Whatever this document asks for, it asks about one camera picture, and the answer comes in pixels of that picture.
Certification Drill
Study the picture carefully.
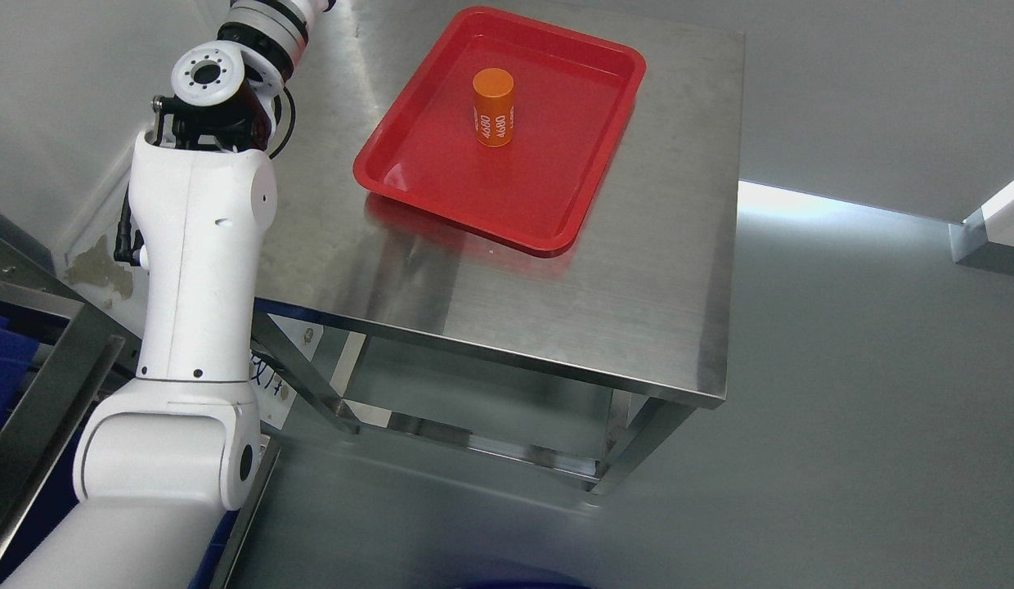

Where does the orange cylindrical capacitor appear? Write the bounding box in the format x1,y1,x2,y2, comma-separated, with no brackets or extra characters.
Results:
470,68,515,148

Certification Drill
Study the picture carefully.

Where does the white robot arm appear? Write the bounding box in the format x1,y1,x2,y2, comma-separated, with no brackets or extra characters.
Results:
2,1,334,588

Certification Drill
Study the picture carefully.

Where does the stainless steel desk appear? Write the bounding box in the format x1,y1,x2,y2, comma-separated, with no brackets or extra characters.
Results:
256,1,745,493

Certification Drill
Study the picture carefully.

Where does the red plastic tray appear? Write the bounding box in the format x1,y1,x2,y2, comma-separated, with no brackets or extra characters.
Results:
353,7,648,257

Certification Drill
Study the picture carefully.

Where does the blue bin far left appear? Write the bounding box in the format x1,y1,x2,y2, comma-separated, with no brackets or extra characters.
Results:
0,316,39,431

